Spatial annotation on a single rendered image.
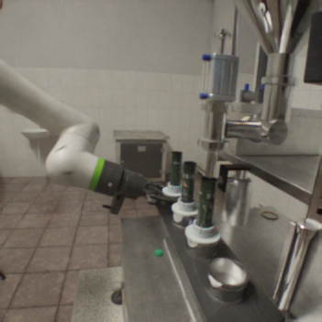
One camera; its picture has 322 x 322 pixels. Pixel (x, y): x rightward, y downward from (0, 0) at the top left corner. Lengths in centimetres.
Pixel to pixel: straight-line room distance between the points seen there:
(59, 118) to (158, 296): 49
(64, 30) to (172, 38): 173
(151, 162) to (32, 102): 282
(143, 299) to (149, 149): 297
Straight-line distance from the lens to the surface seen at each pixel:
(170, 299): 41
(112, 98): 386
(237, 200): 59
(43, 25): 417
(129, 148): 325
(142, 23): 409
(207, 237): 46
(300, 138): 62
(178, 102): 402
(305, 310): 37
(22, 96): 65
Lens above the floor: 133
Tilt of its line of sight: 15 degrees down
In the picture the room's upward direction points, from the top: 3 degrees clockwise
